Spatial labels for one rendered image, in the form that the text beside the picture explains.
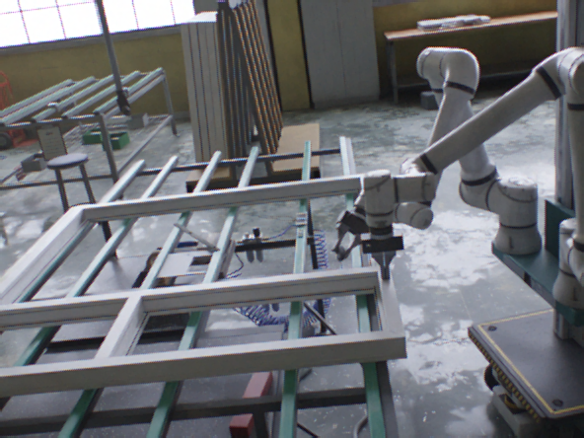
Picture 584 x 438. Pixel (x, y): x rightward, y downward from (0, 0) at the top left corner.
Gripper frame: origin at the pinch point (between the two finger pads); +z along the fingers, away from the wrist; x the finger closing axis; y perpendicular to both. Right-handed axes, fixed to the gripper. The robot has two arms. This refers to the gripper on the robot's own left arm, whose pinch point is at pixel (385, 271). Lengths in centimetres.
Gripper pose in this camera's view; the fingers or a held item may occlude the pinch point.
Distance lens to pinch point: 214.1
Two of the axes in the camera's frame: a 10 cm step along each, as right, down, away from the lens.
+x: 9.9, -1.1, -0.6
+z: 1.2, 9.2, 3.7
